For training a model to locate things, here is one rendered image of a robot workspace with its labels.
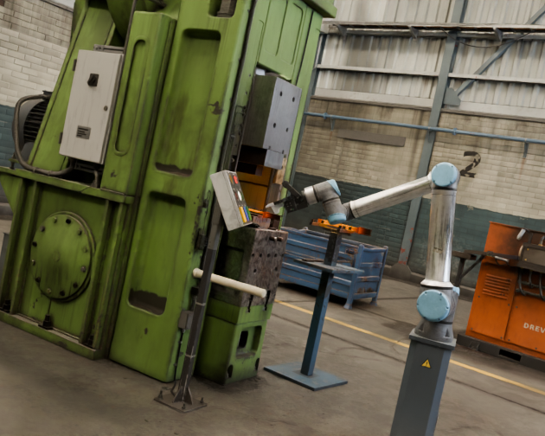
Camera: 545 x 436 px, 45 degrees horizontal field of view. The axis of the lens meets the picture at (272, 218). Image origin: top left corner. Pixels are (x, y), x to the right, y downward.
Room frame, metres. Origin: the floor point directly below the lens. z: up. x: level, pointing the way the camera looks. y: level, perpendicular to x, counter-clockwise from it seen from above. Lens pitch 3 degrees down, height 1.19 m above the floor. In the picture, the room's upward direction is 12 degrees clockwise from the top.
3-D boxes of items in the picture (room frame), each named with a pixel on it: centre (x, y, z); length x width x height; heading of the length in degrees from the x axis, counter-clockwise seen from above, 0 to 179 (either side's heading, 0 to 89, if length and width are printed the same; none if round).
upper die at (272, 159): (3.95, 0.24, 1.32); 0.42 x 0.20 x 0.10; 60
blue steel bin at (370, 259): (7.88, -0.73, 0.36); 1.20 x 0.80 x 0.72; 58
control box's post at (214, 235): (3.32, 0.26, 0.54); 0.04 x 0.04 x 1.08; 60
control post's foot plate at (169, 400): (3.32, 0.27, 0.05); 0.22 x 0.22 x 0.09; 60
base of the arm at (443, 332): (3.28, -0.90, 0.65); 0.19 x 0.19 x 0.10
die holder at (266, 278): (4.00, 0.22, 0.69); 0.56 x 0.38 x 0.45; 60
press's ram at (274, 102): (3.99, 0.22, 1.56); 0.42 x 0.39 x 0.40; 60
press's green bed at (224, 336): (4.00, 0.22, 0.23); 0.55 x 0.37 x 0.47; 60
